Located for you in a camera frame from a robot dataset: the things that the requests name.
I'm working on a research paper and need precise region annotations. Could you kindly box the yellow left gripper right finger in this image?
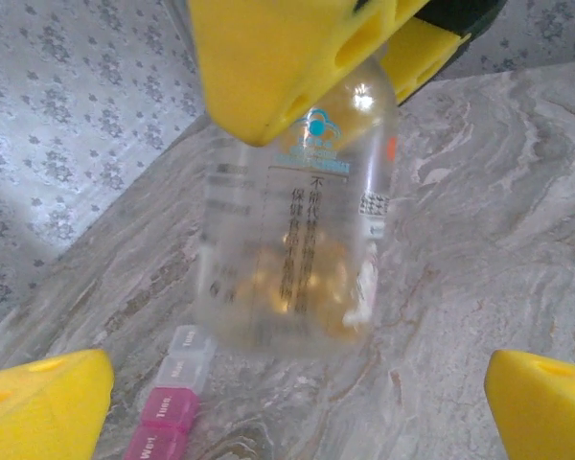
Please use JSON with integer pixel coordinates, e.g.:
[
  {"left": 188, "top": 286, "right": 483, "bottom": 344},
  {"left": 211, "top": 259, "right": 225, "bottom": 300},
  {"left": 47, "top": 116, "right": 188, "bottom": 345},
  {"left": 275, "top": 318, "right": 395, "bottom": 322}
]
[{"left": 484, "top": 349, "right": 575, "bottom": 460}]

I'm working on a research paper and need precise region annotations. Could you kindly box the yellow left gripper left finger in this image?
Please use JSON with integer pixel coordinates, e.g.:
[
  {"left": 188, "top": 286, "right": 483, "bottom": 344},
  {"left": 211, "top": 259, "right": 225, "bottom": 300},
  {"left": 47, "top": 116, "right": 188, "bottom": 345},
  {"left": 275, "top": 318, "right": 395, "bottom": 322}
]
[{"left": 0, "top": 348, "right": 116, "bottom": 460}]

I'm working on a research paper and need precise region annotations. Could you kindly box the pink and clear pill organizer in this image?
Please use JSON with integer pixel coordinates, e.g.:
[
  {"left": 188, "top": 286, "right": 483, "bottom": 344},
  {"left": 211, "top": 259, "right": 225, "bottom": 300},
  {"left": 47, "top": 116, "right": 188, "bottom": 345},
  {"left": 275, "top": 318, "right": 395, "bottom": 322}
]
[{"left": 122, "top": 324, "right": 219, "bottom": 460}]

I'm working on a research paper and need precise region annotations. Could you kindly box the clear pill bottle green cap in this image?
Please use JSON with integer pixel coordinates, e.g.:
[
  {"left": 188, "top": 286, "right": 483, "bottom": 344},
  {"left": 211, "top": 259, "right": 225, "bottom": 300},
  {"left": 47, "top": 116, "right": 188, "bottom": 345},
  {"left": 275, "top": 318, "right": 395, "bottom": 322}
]
[{"left": 194, "top": 55, "right": 400, "bottom": 357}]

